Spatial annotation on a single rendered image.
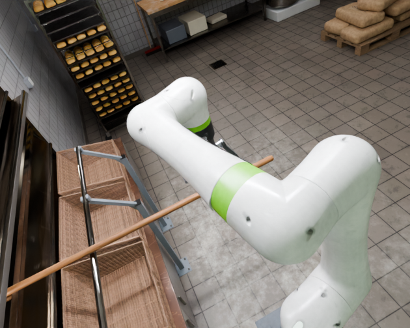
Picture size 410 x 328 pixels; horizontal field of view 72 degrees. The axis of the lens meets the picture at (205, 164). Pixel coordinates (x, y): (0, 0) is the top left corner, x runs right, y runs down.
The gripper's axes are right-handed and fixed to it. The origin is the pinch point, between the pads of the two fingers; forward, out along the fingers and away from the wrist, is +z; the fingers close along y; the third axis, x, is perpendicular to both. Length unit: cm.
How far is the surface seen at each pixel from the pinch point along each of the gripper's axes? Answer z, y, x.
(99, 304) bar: 29, -60, -4
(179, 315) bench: 88, -44, 3
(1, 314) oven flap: 6, -82, -4
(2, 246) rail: 2, -82, 22
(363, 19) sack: 99, 305, 225
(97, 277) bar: 29, -60, 8
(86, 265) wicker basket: 67, -82, 48
